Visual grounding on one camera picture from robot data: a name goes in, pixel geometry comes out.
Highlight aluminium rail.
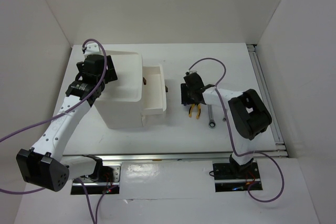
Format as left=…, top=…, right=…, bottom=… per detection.
left=62, top=151, right=263, bottom=164
left=246, top=44, right=288, bottom=158

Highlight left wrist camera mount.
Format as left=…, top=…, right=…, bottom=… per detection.
left=82, top=42, right=101, bottom=55

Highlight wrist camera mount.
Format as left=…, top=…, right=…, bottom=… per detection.
left=185, top=70, right=197, bottom=76
left=82, top=42, right=101, bottom=55

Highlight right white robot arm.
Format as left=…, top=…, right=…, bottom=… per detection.
left=181, top=72, right=272, bottom=178

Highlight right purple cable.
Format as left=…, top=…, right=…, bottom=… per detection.
left=187, top=57, right=285, bottom=203

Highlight white drawer cabinet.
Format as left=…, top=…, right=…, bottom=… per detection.
left=94, top=50, right=143, bottom=130

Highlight aluminium rail right side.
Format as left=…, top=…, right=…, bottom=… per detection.
left=246, top=44, right=288, bottom=158

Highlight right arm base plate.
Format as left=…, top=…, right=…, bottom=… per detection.
left=209, top=162, right=263, bottom=193

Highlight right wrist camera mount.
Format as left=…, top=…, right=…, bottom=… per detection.
left=185, top=70, right=197, bottom=76

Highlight white drawer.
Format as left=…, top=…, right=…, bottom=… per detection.
left=142, top=65, right=167, bottom=116

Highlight aluminium rail front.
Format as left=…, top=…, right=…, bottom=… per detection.
left=62, top=151, right=263, bottom=164

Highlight large ratchet wrench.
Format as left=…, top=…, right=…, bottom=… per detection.
left=207, top=104, right=216, bottom=129

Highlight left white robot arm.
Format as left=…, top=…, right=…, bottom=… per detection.
left=16, top=54, right=118, bottom=192

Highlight yellow black pliers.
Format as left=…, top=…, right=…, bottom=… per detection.
left=187, top=103, right=202, bottom=119

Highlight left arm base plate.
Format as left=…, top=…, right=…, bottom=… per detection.
left=79, top=164, right=121, bottom=195

